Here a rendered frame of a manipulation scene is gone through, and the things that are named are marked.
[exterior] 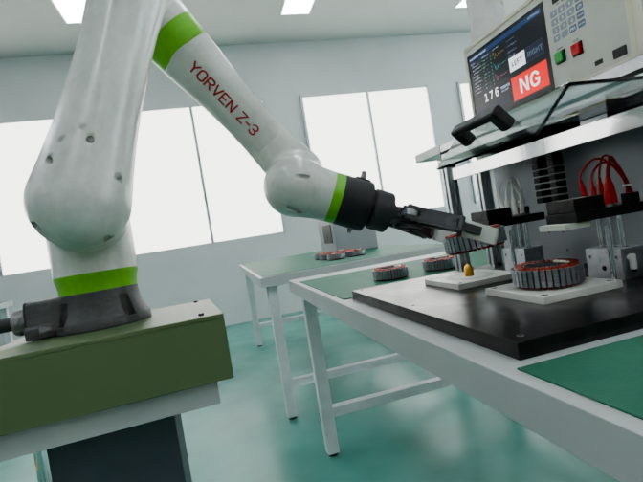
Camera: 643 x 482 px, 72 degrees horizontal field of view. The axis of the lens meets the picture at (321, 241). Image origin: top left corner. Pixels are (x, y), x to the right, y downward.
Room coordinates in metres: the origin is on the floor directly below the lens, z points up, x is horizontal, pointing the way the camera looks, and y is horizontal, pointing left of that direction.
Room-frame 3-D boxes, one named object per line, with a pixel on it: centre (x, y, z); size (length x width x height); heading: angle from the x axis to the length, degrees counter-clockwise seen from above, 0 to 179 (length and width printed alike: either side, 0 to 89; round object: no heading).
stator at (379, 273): (1.40, -0.20, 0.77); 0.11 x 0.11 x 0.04
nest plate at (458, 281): (0.99, -0.32, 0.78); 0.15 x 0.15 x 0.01; 14
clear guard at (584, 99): (0.68, -0.40, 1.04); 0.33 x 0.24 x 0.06; 104
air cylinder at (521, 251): (1.03, -0.46, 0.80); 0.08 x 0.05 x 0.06; 14
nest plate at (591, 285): (0.76, -0.37, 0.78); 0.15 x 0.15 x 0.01; 14
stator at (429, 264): (1.44, -0.37, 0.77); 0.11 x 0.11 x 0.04
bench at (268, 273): (3.23, 0.02, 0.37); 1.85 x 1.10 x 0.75; 14
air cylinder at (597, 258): (0.79, -0.51, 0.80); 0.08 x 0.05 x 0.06; 14
